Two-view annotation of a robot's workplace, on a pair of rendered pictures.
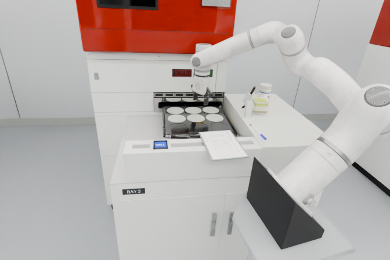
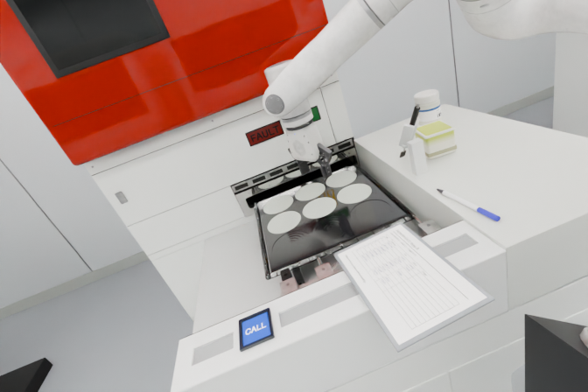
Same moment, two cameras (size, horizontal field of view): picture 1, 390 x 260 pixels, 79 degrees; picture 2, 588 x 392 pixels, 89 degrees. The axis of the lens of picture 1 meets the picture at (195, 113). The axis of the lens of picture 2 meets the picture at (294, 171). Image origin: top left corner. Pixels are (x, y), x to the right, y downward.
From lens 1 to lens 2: 0.48 m
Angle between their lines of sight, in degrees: 6
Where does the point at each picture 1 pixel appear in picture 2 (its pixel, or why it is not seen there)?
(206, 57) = (290, 86)
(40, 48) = (78, 170)
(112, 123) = (185, 261)
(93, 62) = (105, 177)
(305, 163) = not seen: outside the picture
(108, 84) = (149, 202)
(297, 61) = (513, 2)
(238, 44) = (346, 33)
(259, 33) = not seen: outside the picture
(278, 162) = (554, 264)
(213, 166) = not seen: hidden behind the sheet
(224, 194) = (446, 374)
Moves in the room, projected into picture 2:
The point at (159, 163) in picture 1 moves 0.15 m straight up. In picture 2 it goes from (268, 379) to (228, 315)
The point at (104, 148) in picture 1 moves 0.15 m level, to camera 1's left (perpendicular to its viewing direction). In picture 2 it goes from (191, 303) to (156, 313)
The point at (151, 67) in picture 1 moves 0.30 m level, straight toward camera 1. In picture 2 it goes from (208, 145) to (203, 182)
